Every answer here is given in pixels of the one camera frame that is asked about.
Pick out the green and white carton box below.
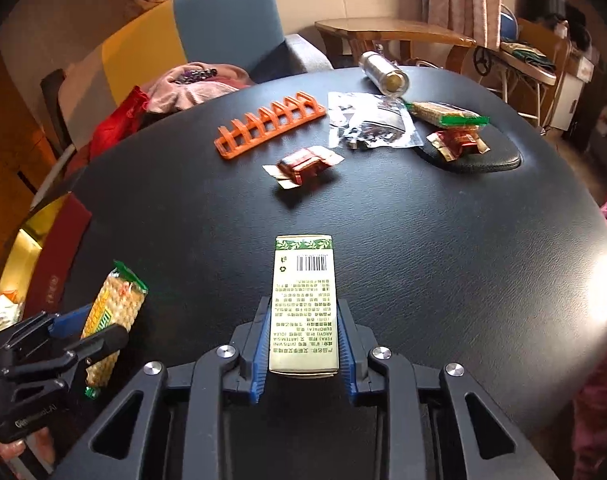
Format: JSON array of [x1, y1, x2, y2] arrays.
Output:
[[268, 235, 342, 379]]

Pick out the person's left hand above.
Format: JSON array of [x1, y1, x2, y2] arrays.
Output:
[[0, 425, 56, 480]]

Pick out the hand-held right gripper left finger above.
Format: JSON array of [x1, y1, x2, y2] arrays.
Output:
[[53, 297, 272, 480]]

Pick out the red foil snack packet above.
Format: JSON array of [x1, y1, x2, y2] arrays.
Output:
[[426, 127, 489, 162], [262, 145, 345, 191]]

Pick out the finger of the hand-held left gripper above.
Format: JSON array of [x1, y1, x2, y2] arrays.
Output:
[[47, 304, 97, 339], [58, 323, 130, 387]]

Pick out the clear plastic bag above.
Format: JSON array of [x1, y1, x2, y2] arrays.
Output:
[[327, 90, 425, 150]]

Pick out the dark red flat box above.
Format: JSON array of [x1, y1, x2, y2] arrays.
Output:
[[22, 192, 93, 322]]

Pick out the cracker packet with green ends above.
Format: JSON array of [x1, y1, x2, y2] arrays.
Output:
[[403, 101, 490, 128], [80, 260, 149, 401]]

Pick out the dark bead string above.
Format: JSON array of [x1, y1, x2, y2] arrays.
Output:
[[174, 66, 220, 86]]

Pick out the silver metal can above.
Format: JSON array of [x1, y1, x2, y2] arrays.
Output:
[[358, 50, 411, 97]]

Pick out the blue and yellow sofa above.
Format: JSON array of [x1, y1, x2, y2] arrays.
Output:
[[0, 0, 335, 171]]

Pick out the pink cloth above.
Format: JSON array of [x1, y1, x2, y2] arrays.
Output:
[[144, 63, 252, 114]]

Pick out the orange plastic rack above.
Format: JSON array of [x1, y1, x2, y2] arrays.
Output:
[[213, 90, 327, 162]]

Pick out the black padded cushion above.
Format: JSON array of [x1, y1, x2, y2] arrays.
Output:
[[417, 132, 525, 174]]

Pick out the white metal rack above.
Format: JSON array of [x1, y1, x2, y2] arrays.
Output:
[[473, 39, 559, 128]]

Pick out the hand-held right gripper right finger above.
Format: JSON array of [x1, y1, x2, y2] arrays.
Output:
[[339, 299, 560, 480]]

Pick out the wooden side table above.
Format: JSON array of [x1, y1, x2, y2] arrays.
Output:
[[314, 18, 477, 69]]

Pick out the pink clothing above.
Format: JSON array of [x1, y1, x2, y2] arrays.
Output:
[[571, 174, 607, 480]]

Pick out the red cloth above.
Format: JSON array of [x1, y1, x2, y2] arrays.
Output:
[[66, 85, 150, 177]]

